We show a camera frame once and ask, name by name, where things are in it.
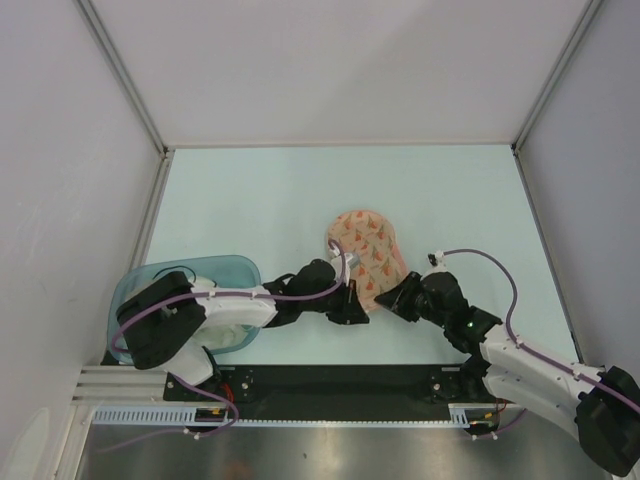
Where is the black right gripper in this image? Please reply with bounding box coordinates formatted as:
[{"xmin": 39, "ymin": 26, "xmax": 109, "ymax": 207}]
[{"xmin": 374, "ymin": 271, "xmax": 449, "ymax": 329}]

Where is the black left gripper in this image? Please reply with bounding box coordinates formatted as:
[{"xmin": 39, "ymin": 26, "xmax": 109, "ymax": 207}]
[{"xmin": 300, "ymin": 277, "xmax": 369, "ymax": 325}]

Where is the pink mesh laundry bag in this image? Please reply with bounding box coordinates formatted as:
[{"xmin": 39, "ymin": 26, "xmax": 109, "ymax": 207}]
[{"xmin": 327, "ymin": 210, "xmax": 409, "ymax": 313}]

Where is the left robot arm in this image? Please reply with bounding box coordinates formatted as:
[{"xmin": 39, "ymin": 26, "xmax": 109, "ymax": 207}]
[{"xmin": 111, "ymin": 253, "xmax": 369, "ymax": 400}]

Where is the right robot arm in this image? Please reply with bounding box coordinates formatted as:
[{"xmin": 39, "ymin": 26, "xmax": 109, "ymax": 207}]
[{"xmin": 375, "ymin": 271, "xmax": 639, "ymax": 477}]

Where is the white bra in basin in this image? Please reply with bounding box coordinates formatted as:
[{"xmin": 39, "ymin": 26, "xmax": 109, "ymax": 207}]
[{"xmin": 194, "ymin": 295, "xmax": 254, "ymax": 353}]

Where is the blue plastic basin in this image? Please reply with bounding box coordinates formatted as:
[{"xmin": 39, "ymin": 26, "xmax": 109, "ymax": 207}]
[{"xmin": 107, "ymin": 255, "xmax": 262, "ymax": 365}]

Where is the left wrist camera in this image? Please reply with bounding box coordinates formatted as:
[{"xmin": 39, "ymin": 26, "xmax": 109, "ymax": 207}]
[{"xmin": 329, "ymin": 252, "xmax": 360, "ymax": 278}]

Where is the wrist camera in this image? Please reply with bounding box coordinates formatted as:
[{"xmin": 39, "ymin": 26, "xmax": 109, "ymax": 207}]
[
  {"xmin": 427, "ymin": 251, "xmax": 447, "ymax": 272},
  {"xmin": 329, "ymin": 252, "xmax": 360, "ymax": 278}
]

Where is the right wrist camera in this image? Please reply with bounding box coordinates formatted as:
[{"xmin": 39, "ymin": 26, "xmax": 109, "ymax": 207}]
[{"xmin": 427, "ymin": 251, "xmax": 447, "ymax": 272}]

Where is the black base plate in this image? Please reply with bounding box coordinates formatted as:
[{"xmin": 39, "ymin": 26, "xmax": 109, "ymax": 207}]
[{"xmin": 164, "ymin": 364, "xmax": 501, "ymax": 424}]

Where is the white slotted cable duct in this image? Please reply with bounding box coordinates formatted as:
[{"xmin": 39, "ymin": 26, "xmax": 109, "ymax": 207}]
[{"xmin": 93, "ymin": 403, "xmax": 501, "ymax": 429}]

